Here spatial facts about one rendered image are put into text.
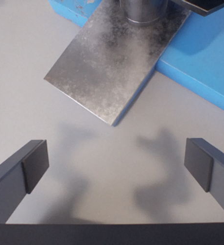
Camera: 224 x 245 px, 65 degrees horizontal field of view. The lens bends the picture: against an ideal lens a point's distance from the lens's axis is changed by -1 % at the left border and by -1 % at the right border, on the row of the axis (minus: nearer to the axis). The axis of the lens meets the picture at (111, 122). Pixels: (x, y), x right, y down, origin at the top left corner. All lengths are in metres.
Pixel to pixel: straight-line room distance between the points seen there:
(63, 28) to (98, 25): 0.31
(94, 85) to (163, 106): 0.36
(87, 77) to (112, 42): 0.20
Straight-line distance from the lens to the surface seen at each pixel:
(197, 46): 0.96
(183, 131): 0.94
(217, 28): 1.04
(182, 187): 0.95
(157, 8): 0.89
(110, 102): 0.79
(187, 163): 0.17
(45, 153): 0.16
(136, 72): 0.83
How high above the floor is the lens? 0.90
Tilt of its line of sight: 78 degrees down
